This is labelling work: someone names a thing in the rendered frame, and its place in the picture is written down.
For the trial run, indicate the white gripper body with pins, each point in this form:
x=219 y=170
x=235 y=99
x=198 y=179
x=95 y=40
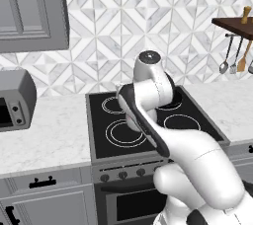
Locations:
x=133 y=125

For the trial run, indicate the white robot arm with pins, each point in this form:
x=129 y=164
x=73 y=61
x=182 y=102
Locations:
x=204 y=156

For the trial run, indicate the black stove knob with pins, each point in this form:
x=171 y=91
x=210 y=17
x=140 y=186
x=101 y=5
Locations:
x=140 y=172
x=123 y=175
x=104 y=178

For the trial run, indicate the black glass hob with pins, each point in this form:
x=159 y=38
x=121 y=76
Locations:
x=99 y=130

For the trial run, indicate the grey drawer front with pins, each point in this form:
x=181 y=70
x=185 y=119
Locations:
x=72 y=176
x=238 y=151

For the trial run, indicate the grey oven door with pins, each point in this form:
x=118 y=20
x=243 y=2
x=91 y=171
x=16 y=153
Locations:
x=108 y=209

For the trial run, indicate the hanging metal ladle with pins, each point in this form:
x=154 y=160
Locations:
x=224 y=67

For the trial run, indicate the hanging metal slotted turner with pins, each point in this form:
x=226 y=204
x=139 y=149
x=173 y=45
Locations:
x=234 y=67

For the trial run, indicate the grey base cupboard door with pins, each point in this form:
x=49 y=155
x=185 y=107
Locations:
x=52 y=209
x=245 y=171

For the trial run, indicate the grey toaster oven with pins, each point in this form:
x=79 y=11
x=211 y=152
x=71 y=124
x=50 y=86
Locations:
x=16 y=87

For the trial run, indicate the hanging wooden spatula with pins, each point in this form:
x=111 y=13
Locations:
x=242 y=64

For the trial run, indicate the hanging metal spoon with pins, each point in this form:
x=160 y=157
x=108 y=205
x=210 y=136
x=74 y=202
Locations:
x=251 y=68

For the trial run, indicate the dark wooden shelf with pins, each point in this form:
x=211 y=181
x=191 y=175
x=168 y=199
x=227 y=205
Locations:
x=237 y=26

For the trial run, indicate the metal tool rail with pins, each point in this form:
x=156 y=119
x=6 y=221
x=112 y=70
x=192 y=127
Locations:
x=230 y=35

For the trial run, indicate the grey wall cupboard door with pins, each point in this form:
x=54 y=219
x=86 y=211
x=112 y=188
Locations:
x=29 y=8

